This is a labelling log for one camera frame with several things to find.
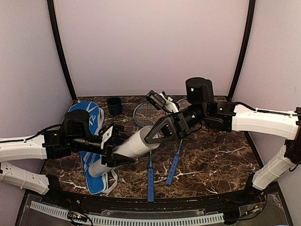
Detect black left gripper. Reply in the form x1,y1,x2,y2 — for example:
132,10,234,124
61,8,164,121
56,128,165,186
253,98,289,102
69,131,138,168

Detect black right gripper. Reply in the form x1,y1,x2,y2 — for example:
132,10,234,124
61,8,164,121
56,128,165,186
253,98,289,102
144,104,206,144

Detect white shuttlecock tube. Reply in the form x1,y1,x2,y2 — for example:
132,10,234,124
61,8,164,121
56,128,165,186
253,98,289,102
88,126,160,178

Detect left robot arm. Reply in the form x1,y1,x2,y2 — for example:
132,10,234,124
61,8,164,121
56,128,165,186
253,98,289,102
0,109,135,205

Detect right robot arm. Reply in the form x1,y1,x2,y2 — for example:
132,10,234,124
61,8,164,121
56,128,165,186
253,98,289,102
144,77,301,204

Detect blue badminton racket left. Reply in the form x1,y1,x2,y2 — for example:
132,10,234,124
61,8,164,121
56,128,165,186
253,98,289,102
133,102,166,202

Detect blue badminton racket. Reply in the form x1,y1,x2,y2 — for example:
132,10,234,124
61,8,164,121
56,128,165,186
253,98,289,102
165,98,190,186
133,102,166,202

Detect blue badminton racket right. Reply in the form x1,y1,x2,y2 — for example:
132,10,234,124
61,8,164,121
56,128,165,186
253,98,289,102
165,98,190,186

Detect dark green cup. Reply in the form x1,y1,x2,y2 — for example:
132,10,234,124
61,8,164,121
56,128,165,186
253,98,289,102
107,97,122,116

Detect blue racket bag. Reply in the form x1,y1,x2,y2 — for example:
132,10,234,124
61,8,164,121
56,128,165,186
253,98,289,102
69,101,118,195

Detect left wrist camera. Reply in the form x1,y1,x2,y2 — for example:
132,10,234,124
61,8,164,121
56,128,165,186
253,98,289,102
101,126,114,150

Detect white slotted cable duct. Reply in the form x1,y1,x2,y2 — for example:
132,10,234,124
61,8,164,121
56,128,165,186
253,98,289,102
30,201,224,226

